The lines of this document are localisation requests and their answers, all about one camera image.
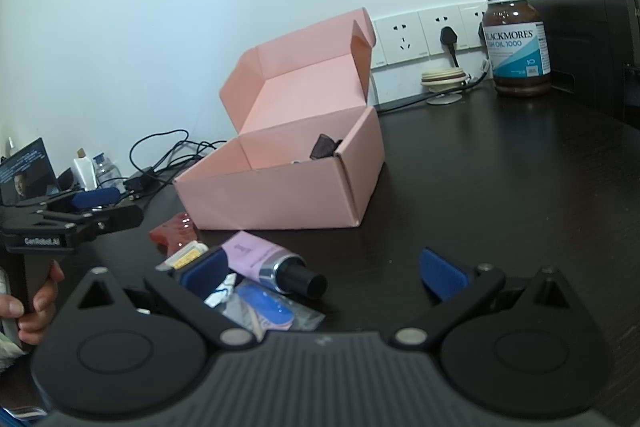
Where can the clear packet blue nail file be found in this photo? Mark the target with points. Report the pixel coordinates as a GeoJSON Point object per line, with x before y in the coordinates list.
{"type": "Point", "coordinates": [270, 307]}

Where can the white wall socket panel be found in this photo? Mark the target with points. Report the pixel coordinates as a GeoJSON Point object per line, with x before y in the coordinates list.
{"type": "Point", "coordinates": [400, 37]}

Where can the person's left hand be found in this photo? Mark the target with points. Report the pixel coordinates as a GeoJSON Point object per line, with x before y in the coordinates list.
{"type": "Point", "coordinates": [45, 307]}

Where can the yellow white small packet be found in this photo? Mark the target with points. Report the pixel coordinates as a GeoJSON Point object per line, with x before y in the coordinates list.
{"type": "Point", "coordinates": [182, 256]}

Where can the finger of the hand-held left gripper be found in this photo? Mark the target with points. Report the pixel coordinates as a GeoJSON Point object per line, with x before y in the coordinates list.
{"type": "Point", "coordinates": [125, 218]}
{"type": "Point", "coordinates": [95, 197]}

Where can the red plastic comb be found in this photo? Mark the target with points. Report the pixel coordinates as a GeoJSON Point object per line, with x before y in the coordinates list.
{"type": "Point", "coordinates": [172, 231]}

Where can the silver desk grommet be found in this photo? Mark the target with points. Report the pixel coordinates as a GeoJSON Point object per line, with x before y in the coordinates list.
{"type": "Point", "coordinates": [445, 99]}

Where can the black desktop cabinet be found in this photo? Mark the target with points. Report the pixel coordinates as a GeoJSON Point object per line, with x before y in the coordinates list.
{"type": "Point", "coordinates": [590, 47]}

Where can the brown supplement bottle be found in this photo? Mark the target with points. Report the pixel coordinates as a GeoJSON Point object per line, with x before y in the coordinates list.
{"type": "Point", "coordinates": [517, 57]}

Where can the pink cardboard box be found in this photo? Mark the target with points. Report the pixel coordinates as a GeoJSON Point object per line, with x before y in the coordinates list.
{"type": "Point", "coordinates": [280, 202]}

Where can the black power plug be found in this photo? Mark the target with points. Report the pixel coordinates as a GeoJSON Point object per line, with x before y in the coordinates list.
{"type": "Point", "coordinates": [449, 38]}

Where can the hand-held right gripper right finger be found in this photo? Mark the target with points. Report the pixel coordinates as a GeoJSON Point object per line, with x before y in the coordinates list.
{"type": "Point", "coordinates": [442, 274]}

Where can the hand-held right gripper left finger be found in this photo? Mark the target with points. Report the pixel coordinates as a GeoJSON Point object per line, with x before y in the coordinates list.
{"type": "Point", "coordinates": [205, 274]}

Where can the black hair scrunchie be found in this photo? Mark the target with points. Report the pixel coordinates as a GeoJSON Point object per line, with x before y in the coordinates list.
{"type": "Point", "coordinates": [324, 147]}

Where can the white squeeze tube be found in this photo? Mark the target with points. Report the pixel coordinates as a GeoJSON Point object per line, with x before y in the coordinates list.
{"type": "Point", "coordinates": [85, 172]}

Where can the clear plastic water bottle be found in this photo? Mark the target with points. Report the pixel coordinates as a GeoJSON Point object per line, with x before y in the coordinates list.
{"type": "Point", "coordinates": [106, 171]}

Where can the dark tablet screen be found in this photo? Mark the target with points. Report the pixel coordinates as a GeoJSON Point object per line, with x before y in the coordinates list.
{"type": "Point", "coordinates": [25, 172]}

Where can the black desktop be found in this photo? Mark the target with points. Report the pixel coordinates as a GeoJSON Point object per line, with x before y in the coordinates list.
{"type": "Point", "coordinates": [500, 187]}

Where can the black power adapter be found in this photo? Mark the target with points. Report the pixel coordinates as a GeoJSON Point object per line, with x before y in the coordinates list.
{"type": "Point", "coordinates": [140, 181]}

